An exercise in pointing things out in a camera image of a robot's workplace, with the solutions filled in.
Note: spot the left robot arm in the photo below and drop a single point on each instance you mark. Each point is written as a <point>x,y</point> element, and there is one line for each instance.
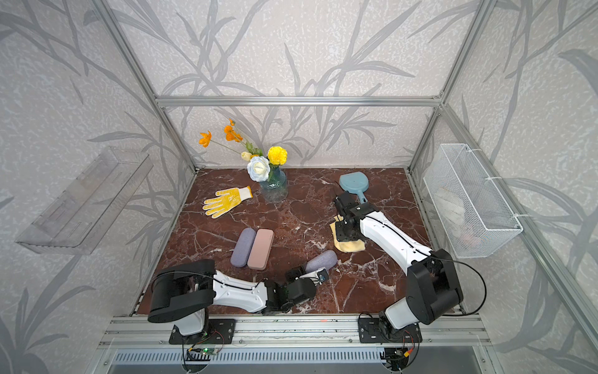
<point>182,294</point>

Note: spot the yellow microfiber cloth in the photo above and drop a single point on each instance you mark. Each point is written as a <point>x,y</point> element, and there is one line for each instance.
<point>349,247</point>

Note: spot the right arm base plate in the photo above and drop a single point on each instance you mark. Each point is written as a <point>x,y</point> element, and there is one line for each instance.
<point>378,330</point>

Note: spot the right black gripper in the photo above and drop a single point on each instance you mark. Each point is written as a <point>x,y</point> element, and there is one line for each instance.
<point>341,236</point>

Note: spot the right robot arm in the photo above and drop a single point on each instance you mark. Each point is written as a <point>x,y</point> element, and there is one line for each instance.
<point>432,286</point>

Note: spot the glass vase with flowers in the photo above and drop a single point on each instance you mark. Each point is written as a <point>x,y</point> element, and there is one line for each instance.
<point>261,166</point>

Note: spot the white wire mesh basket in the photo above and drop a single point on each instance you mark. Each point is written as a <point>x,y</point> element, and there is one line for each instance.
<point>474,213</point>

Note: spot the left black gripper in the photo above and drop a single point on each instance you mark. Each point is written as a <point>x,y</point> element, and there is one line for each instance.
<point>294,277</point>

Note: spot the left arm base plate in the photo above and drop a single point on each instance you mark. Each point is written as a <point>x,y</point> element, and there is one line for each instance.
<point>217,331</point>

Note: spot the lavender eyeglass case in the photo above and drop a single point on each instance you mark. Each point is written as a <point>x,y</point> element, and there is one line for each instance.
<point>243,248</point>
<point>327,260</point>

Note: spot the aluminium mounting rail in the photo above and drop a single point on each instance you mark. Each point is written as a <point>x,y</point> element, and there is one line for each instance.
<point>294,331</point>

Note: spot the pink eyeglass case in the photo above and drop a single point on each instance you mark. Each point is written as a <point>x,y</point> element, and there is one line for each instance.
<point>261,249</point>

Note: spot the clear acrylic wall shelf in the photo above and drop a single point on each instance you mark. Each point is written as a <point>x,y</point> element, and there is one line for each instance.
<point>76,222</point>

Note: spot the teal hand mirror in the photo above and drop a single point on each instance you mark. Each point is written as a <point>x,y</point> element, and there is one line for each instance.
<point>356,183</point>

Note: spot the yellow work glove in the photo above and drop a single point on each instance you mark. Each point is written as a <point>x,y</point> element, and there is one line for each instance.
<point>226,200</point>

